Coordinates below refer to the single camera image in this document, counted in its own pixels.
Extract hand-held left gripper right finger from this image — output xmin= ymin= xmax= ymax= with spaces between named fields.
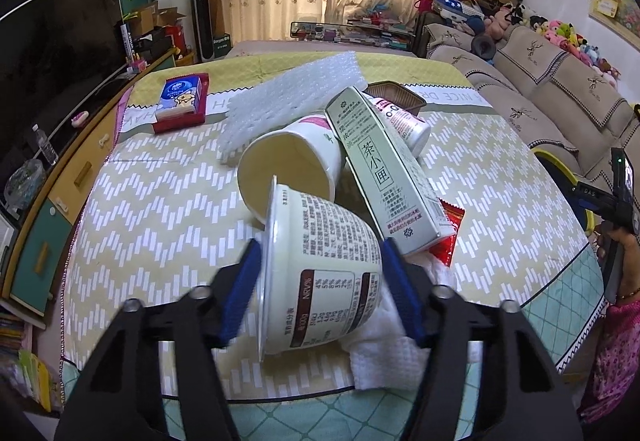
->
xmin=380 ymin=238 xmax=586 ymax=441

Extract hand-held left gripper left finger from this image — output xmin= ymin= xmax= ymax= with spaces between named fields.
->
xmin=52 ymin=239 xmax=266 ymax=441

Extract white labelled yogurt cup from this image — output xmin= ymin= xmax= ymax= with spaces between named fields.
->
xmin=257 ymin=176 xmax=386 ymax=363

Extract white bubble wrap sheet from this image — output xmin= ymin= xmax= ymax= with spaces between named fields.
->
xmin=218 ymin=52 xmax=369 ymax=166

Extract person's right hand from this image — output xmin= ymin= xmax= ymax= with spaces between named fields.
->
xmin=594 ymin=225 xmax=640 ymax=267

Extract white paper towel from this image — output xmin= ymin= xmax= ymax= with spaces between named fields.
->
xmin=347 ymin=251 xmax=462 ymax=392

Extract red sachet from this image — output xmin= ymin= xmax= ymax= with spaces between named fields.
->
xmin=427 ymin=198 xmax=466 ymax=268

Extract yellow patterned tablecloth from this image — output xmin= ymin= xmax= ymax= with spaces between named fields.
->
xmin=59 ymin=52 xmax=608 ymax=403

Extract green tea carton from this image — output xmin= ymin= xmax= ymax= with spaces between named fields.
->
xmin=325 ymin=87 xmax=457 ymax=255

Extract beige sofa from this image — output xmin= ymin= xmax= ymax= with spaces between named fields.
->
xmin=425 ymin=21 xmax=640 ymax=186

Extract cream paper cup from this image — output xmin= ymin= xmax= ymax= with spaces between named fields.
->
xmin=236 ymin=115 xmax=346 ymax=228

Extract pink floral clothing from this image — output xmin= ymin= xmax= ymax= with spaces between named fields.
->
xmin=580 ymin=300 xmax=640 ymax=423

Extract white bottle pink label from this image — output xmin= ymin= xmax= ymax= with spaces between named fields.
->
xmin=367 ymin=93 xmax=432 ymax=160

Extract row of plush toys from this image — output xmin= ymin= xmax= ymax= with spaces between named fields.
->
xmin=482 ymin=3 xmax=622 ymax=82

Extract red tray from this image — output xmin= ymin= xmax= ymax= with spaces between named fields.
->
xmin=152 ymin=75 xmax=211 ymax=136

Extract brown woven basket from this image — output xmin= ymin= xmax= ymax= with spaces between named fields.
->
xmin=365 ymin=81 xmax=425 ymax=114

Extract blue tissue pack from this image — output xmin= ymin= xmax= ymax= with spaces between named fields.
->
xmin=156 ymin=77 xmax=203 ymax=120

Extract teal and wood television cabinet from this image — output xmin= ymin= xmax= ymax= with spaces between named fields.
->
xmin=0 ymin=46 xmax=176 ymax=318

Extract pile of books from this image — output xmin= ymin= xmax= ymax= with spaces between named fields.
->
xmin=0 ymin=311 xmax=54 ymax=415

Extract clear water bottle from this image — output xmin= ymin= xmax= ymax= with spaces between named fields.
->
xmin=32 ymin=123 xmax=60 ymax=166

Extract black tower fan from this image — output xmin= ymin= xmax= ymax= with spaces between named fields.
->
xmin=189 ymin=0 xmax=217 ymax=64

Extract open cardboard box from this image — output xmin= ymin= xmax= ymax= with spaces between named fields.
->
xmin=125 ymin=3 xmax=187 ymax=40

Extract black television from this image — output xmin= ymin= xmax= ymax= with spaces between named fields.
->
xmin=0 ymin=0 xmax=126 ymax=162

